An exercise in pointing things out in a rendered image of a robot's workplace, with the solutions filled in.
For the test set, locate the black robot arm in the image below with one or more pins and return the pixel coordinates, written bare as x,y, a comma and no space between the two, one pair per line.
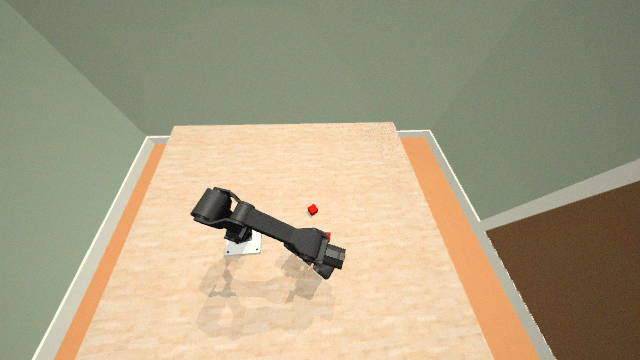
214,210

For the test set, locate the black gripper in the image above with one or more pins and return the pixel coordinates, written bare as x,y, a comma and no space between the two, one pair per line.
324,271

